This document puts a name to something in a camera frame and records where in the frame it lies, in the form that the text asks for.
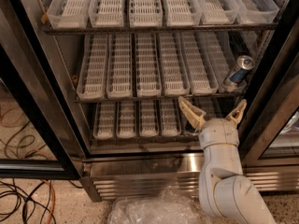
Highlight bottom wire shelf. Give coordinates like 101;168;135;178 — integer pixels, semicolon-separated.
90;135;198;144

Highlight black cables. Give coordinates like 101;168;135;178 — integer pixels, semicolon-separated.
0;178;57;224

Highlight middle wire shelf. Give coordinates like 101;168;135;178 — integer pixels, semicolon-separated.
75;92;245;104

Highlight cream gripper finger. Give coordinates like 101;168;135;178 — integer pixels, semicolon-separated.
226;99;247;125
178;96;206;130

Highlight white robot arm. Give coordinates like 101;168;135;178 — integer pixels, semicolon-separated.
178;97;277;224

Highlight redbull can shelf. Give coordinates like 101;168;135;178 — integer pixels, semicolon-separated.
223;55;254;92

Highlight top wire shelf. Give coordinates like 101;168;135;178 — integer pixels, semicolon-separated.
43;23;278;35

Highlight blue can bottom shelf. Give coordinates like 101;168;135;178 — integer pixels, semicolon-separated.
185;122;199;134

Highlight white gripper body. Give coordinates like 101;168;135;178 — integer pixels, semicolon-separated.
199;119;239;149

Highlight clear plastic bag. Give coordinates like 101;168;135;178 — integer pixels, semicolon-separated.
107;187;212;224

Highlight glass fridge door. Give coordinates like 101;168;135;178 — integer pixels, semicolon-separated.
0;0;87;180

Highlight wire shelf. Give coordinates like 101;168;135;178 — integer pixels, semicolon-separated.
90;135;198;144
75;92;245;104
43;23;278;35

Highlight steel fridge base grille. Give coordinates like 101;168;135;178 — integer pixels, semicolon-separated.
80;152;299;202

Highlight orange cable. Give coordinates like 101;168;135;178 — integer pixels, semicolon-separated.
40;179;57;224

